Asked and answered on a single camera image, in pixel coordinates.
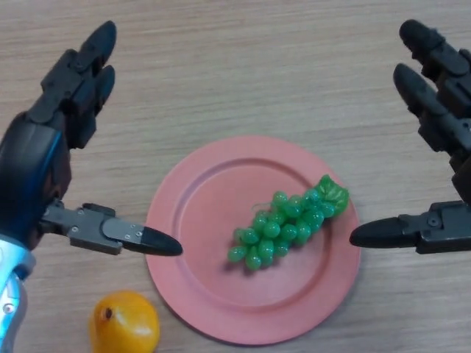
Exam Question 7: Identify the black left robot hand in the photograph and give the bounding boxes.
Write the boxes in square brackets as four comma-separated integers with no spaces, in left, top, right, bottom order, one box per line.
[0,20,184,257]

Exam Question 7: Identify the green grapes bunch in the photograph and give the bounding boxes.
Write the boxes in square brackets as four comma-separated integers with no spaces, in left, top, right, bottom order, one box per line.
[227,174,350,272]

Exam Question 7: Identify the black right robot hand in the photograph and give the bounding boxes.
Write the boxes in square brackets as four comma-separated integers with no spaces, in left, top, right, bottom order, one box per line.
[348,18,471,255]

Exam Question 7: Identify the yellow orange pear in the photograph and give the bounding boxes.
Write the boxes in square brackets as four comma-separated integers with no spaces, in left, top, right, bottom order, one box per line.
[88,290,161,353]

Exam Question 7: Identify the pink round plate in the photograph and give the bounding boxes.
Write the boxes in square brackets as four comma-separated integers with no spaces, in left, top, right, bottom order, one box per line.
[145,135,361,346]

